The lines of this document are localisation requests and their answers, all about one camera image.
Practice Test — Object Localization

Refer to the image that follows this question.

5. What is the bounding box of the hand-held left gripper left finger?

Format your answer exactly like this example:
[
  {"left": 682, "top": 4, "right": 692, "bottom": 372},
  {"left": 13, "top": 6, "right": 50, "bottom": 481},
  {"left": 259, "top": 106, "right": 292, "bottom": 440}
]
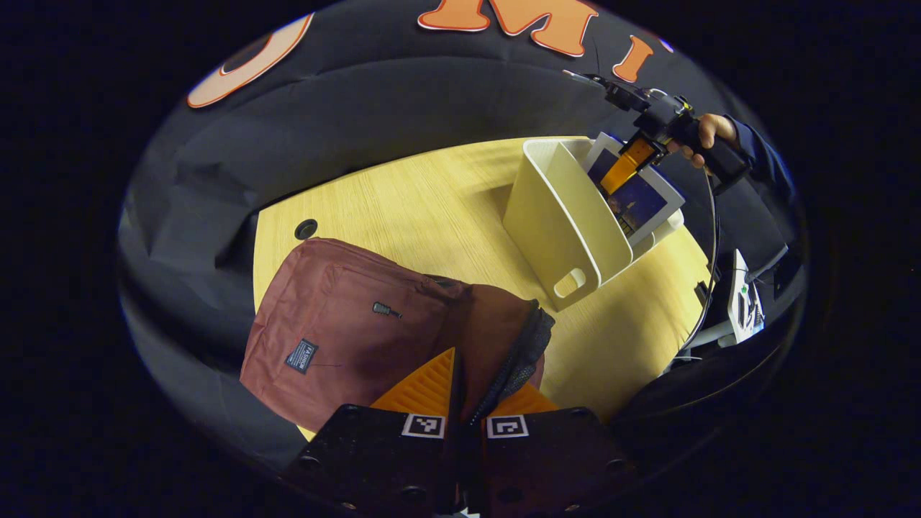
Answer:
[{"left": 288, "top": 347, "right": 459, "bottom": 518}]

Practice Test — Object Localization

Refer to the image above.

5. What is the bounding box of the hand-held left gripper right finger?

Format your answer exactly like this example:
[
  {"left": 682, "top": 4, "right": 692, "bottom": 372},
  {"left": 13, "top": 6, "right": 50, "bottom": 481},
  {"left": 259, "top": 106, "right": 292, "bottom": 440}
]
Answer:
[{"left": 460, "top": 381, "right": 634, "bottom": 518}]

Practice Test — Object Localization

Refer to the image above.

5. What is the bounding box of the book with blue cover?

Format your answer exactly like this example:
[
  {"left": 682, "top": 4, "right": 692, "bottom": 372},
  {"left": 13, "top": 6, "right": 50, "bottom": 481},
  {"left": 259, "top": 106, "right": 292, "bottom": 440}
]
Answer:
[{"left": 583, "top": 132, "right": 686, "bottom": 238}]

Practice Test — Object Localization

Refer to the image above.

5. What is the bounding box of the white bookshelf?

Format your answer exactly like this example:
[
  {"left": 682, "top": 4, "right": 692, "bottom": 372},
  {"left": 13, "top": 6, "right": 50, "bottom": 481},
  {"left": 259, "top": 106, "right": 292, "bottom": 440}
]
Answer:
[{"left": 502, "top": 137, "right": 684, "bottom": 312}]

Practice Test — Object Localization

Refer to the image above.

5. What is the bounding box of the maroon schoolbag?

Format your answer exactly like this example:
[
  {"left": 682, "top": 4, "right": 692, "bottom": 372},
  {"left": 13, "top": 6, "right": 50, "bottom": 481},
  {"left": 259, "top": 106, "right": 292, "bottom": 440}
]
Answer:
[{"left": 240, "top": 237, "right": 556, "bottom": 432}]

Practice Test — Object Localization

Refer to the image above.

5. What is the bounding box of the white electronic device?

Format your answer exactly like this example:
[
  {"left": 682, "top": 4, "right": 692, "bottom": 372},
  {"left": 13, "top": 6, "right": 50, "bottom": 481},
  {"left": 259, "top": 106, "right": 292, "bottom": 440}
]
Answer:
[{"left": 725, "top": 248, "right": 765, "bottom": 345}]

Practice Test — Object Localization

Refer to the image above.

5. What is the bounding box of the black cable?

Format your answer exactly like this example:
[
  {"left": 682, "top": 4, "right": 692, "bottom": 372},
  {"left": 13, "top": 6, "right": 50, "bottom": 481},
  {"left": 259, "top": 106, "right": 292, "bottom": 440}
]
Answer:
[{"left": 675, "top": 171, "right": 720, "bottom": 355}]

